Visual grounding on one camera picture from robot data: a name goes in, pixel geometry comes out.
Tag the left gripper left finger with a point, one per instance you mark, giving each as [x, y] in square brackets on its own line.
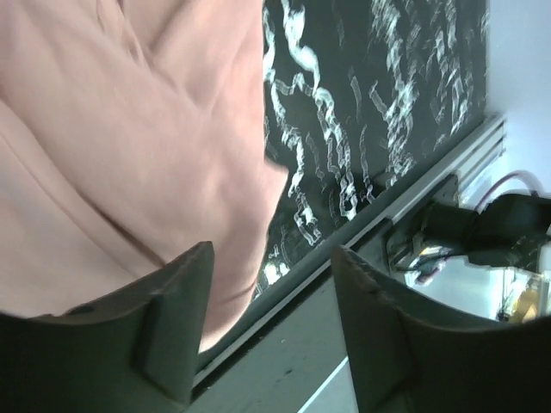
[133, 350]

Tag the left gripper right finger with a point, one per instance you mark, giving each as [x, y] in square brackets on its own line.
[410, 353]

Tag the pink t shirt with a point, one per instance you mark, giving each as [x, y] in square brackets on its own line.
[130, 131]

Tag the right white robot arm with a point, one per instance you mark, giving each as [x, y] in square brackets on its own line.
[509, 232]

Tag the aluminium frame rail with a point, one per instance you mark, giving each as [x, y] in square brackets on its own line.
[462, 153]

